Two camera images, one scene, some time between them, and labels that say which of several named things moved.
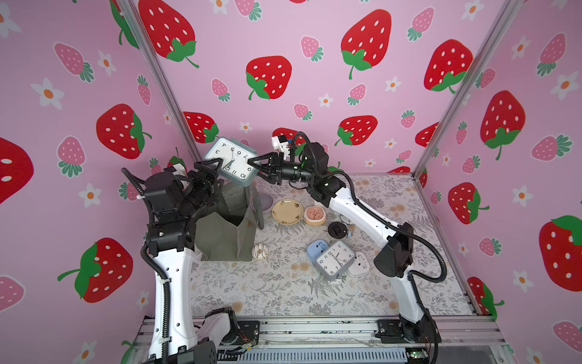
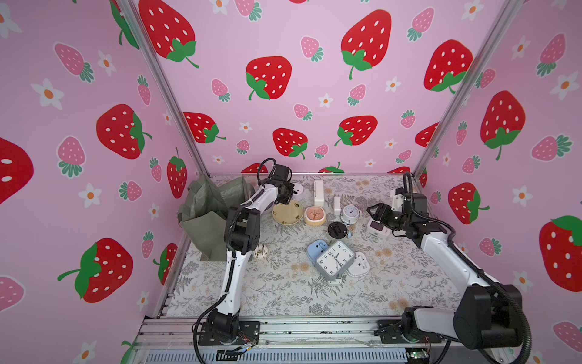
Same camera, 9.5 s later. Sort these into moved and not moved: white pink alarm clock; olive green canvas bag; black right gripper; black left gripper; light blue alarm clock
Moved: black left gripper; black right gripper
Not moved: olive green canvas bag; light blue alarm clock; white pink alarm clock
